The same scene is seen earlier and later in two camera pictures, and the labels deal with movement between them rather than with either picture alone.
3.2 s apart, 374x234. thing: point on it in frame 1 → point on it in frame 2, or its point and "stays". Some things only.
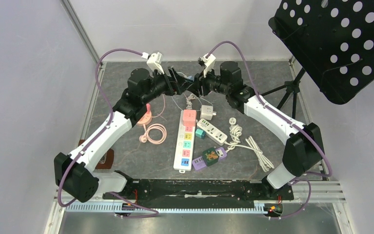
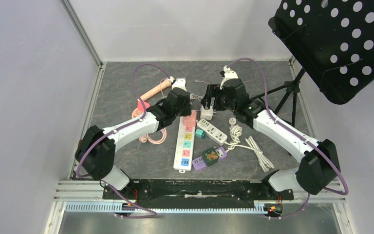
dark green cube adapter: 210,156 stays
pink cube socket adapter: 190,117 stays
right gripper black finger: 197,85 → 212,91
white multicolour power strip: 184,146 stays
